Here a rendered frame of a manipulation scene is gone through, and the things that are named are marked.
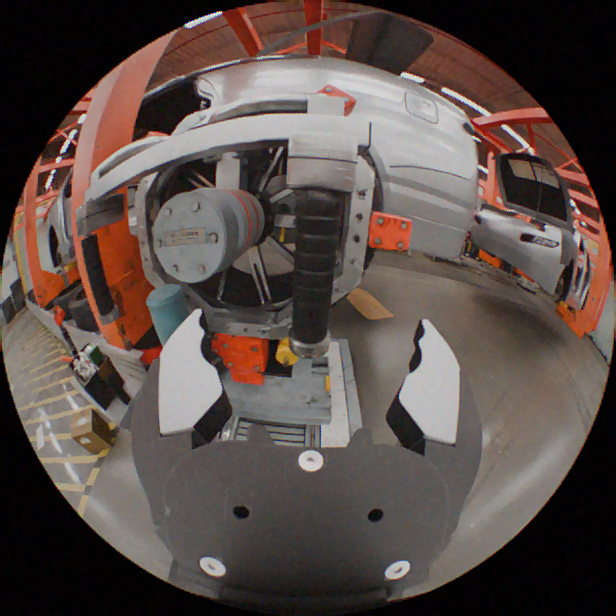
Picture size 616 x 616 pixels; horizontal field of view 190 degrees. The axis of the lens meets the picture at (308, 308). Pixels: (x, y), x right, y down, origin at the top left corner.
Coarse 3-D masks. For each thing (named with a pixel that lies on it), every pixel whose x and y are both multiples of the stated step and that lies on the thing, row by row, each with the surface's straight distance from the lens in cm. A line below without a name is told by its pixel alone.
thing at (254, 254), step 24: (192, 168) 58; (216, 168) 73; (264, 168) 50; (168, 192) 60; (264, 192) 49; (288, 192) 48; (264, 216) 53; (288, 216) 48; (264, 240) 50; (264, 264) 53; (336, 264) 48; (216, 288) 62; (240, 288) 65; (264, 288) 65; (288, 288) 59
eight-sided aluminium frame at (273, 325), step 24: (192, 120) 49; (168, 168) 55; (360, 168) 38; (144, 192) 54; (360, 192) 42; (144, 216) 54; (360, 216) 42; (144, 240) 55; (360, 240) 38; (144, 264) 57; (360, 264) 40; (336, 288) 46; (192, 312) 53; (216, 312) 55; (240, 312) 52; (264, 312) 51; (288, 312) 46; (264, 336) 49
